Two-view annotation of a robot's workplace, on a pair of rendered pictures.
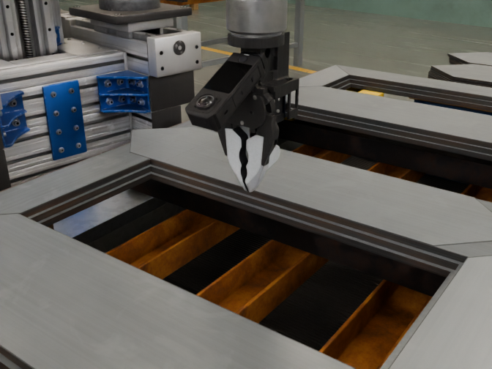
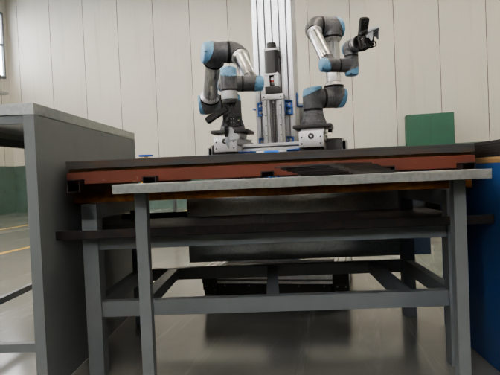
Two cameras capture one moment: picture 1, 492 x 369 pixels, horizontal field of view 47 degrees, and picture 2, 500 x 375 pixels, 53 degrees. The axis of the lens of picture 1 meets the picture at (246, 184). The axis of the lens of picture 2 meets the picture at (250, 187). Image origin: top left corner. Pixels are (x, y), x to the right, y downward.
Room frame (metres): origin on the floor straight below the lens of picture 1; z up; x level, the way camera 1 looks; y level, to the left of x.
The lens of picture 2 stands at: (-0.48, -1.95, 0.76)
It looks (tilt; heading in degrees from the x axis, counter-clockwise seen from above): 1 degrees down; 56
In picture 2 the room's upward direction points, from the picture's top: 2 degrees counter-clockwise
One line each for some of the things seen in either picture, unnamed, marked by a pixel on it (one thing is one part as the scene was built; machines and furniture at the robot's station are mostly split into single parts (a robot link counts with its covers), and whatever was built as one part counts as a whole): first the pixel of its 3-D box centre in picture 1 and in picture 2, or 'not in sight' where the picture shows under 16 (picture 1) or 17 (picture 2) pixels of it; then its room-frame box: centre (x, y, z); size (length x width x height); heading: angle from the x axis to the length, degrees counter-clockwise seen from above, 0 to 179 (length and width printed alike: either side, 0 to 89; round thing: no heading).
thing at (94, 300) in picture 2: not in sight; (95, 289); (0.09, 0.04, 0.34); 0.06 x 0.06 x 0.68; 54
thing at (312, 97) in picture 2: not in sight; (313, 97); (1.50, 0.29, 1.20); 0.13 x 0.12 x 0.14; 160
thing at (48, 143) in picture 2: not in sight; (99, 234); (0.24, 0.46, 0.51); 1.30 x 0.04 x 1.01; 54
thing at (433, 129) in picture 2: not in sight; (429, 158); (9.12, 5.08, 0.98); 1.00 x 0.49 x 1.95; 134
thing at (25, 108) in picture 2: not in sight; (36, 129); (0.02, 0.63, 1.03); 1.30 x 0.60 x 0.04; 54
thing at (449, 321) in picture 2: not in sight; (454, 276); (1.22, -0.79, 0.34); 0.06 x 0.06 x 0.68; 54
